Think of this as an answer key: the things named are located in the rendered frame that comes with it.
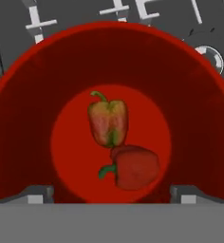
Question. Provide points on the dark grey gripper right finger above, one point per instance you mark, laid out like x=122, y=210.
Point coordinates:
x=186, y=193

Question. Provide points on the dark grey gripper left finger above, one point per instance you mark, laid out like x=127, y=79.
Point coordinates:
x=38, y=193

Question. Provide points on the red bell pepper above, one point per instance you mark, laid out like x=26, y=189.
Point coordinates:
x=137, y=167

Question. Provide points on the red pot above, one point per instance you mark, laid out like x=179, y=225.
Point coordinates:
x=34, y=126

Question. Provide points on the orange green bell pepper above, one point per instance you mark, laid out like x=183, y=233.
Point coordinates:
x=108, y=121

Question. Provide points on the silver hob knob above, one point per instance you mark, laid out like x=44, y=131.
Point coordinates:
x=212, y=57

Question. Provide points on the dark grey hob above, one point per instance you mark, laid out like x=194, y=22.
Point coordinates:
x=85, y=15

